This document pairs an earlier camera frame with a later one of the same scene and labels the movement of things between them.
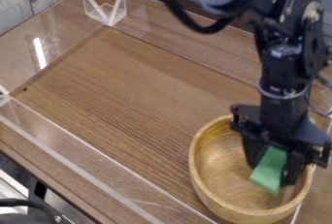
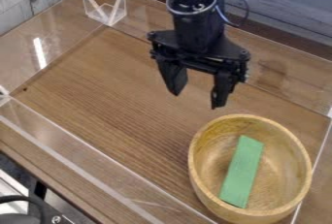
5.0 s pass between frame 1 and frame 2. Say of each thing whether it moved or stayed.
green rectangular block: moved
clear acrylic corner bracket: stayed
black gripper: moved
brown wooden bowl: stayed
